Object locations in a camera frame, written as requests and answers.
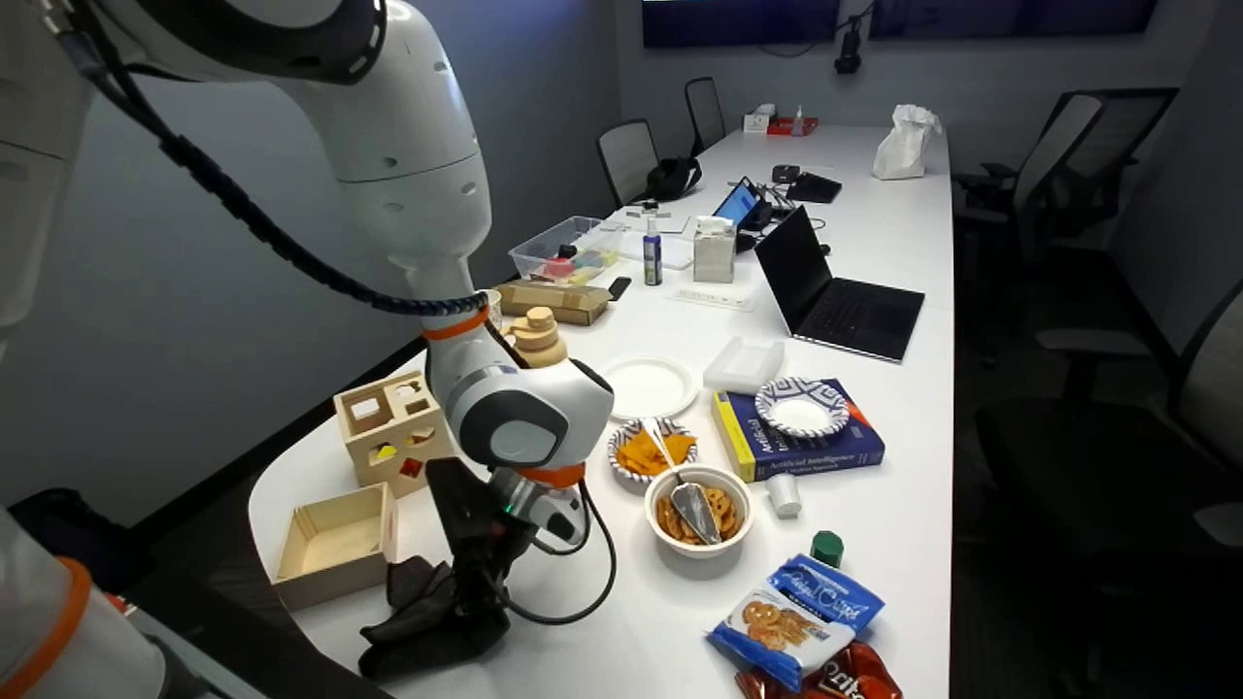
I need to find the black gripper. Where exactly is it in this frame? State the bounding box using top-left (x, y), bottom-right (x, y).
top-left (424, 454), bottom-right (536, 616)

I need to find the black towel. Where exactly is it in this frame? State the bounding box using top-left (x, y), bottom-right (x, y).
top-left (358, 551), bottom-right (517, 682)

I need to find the open empty wooden box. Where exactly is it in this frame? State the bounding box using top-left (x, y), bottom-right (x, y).
top-left (267, 480), bottom-right (398, 611)

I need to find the wooden shape sorter box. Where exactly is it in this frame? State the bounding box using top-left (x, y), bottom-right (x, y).
top-left (329, 369), bottom-right (459, 493)

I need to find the paper bowl of orange snacks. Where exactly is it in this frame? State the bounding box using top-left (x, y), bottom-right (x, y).
top-left (605, 414), bottom-right (702, 489)

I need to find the metal scoop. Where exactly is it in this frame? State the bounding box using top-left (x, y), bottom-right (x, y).
top-left (663, 475), bottom-right (721, 545)

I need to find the white bowl with snacks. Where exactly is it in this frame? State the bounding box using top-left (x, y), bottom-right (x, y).
top-left (641, 463), bottom-right (756, 562)

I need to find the white paper plate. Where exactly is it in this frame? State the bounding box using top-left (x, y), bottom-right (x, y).
top-left (598, 356), bottom-right (702, 426)

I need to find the brown cardboard box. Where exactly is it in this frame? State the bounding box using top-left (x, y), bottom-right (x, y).
top-left (496, 277), bottom-right (619, 331)

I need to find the small white jar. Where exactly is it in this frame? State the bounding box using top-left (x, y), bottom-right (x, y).
top-left (765, 468), bottom-right (803, 525)

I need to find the blue snack bag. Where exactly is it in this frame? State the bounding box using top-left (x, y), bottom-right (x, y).
top-left (702, 551), bottom-right (891, 696)

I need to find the clear plastic bin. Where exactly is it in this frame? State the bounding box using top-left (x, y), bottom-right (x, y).
top-left (505, 211), bottom-right (626, 282)

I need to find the white foam container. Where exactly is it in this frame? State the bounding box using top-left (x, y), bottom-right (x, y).
top-left (698, 331), bottom-right (790, 397)

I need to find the green bottle cap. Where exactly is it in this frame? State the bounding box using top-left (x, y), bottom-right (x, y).
top-left (807, 528), bottom-right (851, 569)

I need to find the blue and yellow book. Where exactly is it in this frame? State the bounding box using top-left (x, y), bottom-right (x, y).
top-left (711, 378), bottom-right (891, 487)

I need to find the small clear bottle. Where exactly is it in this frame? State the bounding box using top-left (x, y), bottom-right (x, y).
top-left (641, 213), bottom-right (670, 291)

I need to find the red chip bag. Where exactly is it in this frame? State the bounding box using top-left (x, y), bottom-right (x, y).
top-left (732, 638), bottom-right (909, 699)

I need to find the black office chair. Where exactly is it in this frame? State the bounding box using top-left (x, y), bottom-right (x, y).
top-left (975, 277), bottom-right (1243, 558)
top-left (952, 85), bottom-right (1184, 268)
top-left (681, 74), bottom-right (732, 159)
top-left (596, 115), bottom-right (663, 211)

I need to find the black bag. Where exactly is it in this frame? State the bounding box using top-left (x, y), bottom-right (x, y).
top-left (644, 153), bottom-right (708, 202)

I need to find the open laptop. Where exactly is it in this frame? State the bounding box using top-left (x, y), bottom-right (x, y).
top-left (755, 202), bottom-right (930, 366)

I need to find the tablet with blue screen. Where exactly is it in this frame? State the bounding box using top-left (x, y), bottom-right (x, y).
top-left (711, 175), bottom-right (768, 237)

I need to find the white plastic bag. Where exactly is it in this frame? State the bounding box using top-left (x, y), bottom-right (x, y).
top-left (872, 102), bottom-right (948, 184)

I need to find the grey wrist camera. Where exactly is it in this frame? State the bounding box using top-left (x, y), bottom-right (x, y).
top-left (492, 466), bottom-right (584, 547)

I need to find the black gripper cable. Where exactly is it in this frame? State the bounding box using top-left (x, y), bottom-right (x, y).
top-left (503, 479), bottom-right (626, 630)

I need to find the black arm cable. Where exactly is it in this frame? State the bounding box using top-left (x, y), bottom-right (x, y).
top-left (42, 0), bottom-right (492, 322)

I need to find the wall monitor with blue bar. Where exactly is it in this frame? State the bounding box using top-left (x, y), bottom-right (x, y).
top-left (641, 0), bottom-right (838, 54)

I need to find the black conference camera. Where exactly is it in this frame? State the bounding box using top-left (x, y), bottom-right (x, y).
top-left (833, 0), bottom-right (876, 76)

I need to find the wide wall monitor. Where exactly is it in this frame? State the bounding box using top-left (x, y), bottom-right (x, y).
top-left (866, 0), bottom-right (1163, 44)

